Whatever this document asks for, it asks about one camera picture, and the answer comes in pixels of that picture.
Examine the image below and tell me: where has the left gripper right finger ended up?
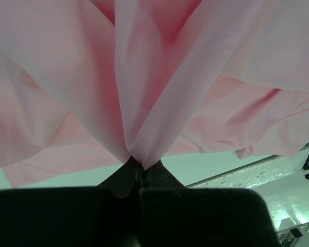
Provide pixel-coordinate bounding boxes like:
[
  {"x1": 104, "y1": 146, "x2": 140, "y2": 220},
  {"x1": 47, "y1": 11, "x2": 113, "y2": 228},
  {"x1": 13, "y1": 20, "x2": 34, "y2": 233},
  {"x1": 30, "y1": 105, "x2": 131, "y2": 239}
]
[{"x1": 140, "y1": 162, "x2": 278, "y2": 246}]

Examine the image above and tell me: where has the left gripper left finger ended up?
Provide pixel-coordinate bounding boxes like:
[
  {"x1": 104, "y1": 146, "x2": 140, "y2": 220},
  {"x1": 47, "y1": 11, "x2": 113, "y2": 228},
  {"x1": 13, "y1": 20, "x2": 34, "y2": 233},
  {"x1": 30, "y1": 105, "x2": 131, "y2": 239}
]
[{"x1": 0, "y1": 158, "x2": 142, "y2": 246}]

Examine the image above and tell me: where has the pink t-shirt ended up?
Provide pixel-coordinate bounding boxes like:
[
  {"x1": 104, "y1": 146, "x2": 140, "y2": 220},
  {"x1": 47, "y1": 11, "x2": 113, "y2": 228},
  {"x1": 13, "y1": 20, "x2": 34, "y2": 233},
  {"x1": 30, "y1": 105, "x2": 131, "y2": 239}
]
[{"x1": 0, "y1": 1, "x2": 309, "y2": 187}]

